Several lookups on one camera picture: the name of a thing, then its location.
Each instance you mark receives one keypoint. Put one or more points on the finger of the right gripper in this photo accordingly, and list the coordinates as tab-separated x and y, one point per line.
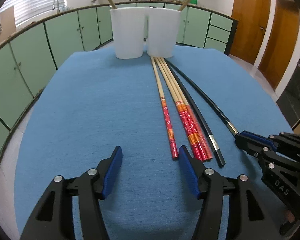
286	142
254	144

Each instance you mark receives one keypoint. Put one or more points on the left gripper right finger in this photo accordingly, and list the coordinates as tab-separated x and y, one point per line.
247	218

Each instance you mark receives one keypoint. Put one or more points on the red bamboo chopstick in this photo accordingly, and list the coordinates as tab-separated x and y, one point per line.
183	114
203	141
169	128
190	119

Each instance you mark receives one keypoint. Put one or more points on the white right utensil cup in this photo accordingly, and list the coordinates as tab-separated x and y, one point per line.
163	28

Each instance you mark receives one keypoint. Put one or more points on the white utensil cup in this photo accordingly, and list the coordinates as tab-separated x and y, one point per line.
128	26
163	28

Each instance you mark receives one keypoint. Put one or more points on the blue table cloth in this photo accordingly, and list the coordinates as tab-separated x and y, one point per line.
95	102

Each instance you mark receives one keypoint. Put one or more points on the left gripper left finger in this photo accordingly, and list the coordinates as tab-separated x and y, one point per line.
52	216

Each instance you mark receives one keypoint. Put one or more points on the dark glass cabinet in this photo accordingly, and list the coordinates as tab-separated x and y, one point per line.
289	101

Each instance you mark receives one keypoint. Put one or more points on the white left utensil cup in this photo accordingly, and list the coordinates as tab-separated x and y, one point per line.
128	26

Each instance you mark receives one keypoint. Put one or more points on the chrome sink faucet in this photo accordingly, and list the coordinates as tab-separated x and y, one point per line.
56	5

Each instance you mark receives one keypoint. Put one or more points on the wooden door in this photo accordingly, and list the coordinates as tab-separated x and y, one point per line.
252	17
281	43

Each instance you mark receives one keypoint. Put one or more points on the cardboard board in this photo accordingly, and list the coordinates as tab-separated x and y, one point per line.
7	24

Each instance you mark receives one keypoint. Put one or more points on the green lower kitchen cabinets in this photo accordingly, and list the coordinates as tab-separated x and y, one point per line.
30	58

